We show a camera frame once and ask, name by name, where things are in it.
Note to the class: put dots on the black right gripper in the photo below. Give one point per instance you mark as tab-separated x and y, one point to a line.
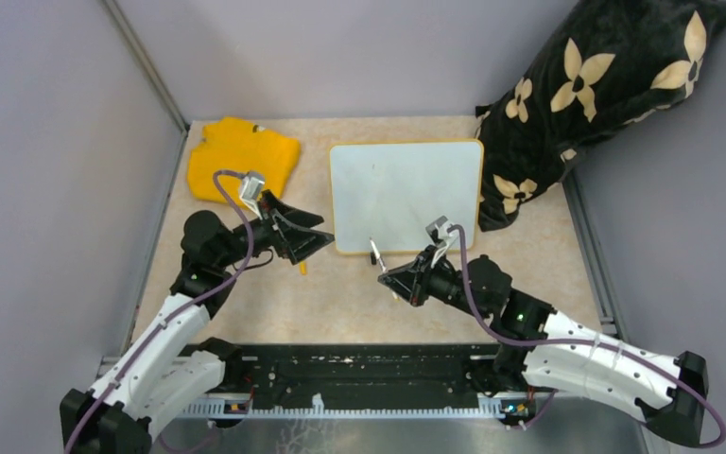
413	280

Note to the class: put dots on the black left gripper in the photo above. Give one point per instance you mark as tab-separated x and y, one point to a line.
290	241

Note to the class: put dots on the yellow framed whiteboard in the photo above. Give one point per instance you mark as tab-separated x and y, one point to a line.
385	194

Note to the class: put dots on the white whiteboard marker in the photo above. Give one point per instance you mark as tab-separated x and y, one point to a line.
381	263

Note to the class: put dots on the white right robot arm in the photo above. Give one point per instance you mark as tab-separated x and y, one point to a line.
542	347

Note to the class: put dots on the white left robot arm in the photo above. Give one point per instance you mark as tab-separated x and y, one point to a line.
127	409

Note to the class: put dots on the yellow folded cloth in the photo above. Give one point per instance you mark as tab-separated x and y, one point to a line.
241	146

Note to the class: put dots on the black floral pillow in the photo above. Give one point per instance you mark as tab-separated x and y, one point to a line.
607	66

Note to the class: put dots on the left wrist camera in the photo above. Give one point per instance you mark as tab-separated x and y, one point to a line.
250	188

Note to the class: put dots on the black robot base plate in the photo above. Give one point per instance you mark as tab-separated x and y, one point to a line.
370	377

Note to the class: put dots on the aluminium frame rail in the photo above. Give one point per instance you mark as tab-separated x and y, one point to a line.
230	406

